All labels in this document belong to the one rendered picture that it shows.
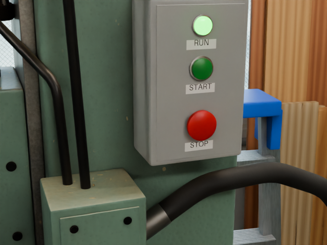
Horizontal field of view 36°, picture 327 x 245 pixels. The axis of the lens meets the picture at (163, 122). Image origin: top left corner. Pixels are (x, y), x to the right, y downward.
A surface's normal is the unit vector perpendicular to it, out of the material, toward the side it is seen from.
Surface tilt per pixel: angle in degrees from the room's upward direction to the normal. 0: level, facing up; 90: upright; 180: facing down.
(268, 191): 82
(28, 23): 90
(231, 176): 53
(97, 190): 0
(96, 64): 90
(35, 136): 90
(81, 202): 0
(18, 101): 90
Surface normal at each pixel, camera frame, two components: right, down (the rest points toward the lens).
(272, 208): 0.33, 0.13
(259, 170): 0.29, -0.37
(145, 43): -0.94, 0.09
